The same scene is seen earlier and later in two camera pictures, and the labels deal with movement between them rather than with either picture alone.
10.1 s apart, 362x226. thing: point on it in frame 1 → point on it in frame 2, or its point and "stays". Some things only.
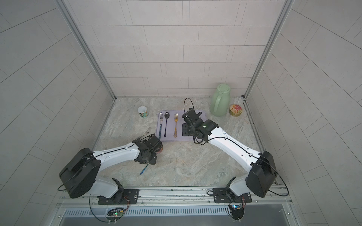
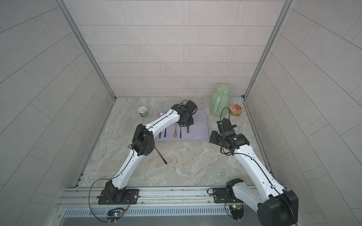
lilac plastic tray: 168,125 stays
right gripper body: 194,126 → 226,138
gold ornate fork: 176,117 stays
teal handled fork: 161,116 stays
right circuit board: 237,211 stays
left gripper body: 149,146 → 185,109
